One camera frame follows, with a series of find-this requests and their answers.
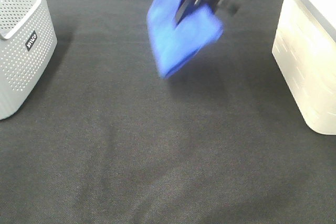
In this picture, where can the white plastic storage bin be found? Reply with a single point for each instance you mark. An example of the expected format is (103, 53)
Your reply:
(304, 49)

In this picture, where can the blue microfiber towel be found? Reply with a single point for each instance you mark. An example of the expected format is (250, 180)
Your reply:
(172, 44)

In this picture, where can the grey perforated plastic basket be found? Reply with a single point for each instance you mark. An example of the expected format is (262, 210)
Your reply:
(28, 41)

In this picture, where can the black table cloth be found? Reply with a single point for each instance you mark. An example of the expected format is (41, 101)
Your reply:
(103, 139)

